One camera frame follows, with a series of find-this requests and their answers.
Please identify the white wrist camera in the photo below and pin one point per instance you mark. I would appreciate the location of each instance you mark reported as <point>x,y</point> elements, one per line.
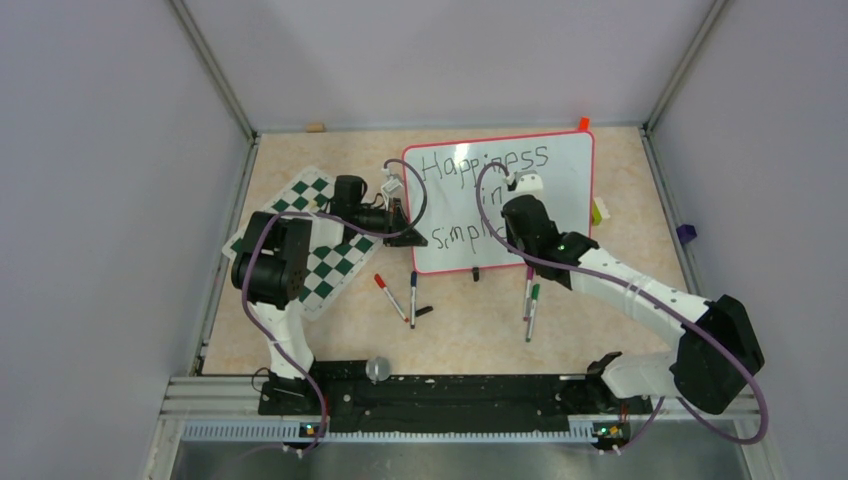
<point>525,183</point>
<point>393,184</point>

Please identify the green capped marker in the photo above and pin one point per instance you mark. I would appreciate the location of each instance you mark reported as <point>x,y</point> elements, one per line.
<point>532,313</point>

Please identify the small wooden block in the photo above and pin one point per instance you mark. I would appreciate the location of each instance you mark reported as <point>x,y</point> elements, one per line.
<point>315,128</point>

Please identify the red capped marker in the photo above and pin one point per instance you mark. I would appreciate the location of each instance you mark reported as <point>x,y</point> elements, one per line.
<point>391,298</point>

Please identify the purple capped marker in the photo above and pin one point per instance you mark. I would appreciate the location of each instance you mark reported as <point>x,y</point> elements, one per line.
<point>529,283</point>

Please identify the purple toy block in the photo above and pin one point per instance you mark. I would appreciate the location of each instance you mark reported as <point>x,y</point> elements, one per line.
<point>686,233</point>

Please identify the pink framed whiteboard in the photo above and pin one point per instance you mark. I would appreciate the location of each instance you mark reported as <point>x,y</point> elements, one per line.
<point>447,189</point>

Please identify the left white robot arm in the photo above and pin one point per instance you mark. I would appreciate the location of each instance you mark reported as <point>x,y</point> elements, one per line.
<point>296,254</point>

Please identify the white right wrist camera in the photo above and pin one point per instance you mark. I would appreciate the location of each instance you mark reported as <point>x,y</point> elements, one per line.
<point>525,183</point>

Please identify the grey round knob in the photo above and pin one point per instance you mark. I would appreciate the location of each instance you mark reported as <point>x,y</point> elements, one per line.
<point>378,369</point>

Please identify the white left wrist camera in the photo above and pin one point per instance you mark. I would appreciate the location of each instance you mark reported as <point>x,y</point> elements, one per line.
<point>393,184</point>

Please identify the green and white toy brick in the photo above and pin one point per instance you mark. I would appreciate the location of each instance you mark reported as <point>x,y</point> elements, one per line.
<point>599,211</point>

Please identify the blue capped marker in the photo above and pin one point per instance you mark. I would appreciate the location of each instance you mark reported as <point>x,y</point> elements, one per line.
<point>413,299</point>

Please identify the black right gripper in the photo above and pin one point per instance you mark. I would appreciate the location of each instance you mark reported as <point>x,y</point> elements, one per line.
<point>511,238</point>

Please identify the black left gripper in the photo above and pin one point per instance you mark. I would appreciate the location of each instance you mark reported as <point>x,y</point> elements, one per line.
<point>409,238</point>

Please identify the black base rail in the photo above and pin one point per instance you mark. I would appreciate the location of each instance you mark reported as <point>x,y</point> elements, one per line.
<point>442,403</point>

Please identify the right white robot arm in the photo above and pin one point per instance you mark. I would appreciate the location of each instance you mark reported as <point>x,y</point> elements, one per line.
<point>707,340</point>

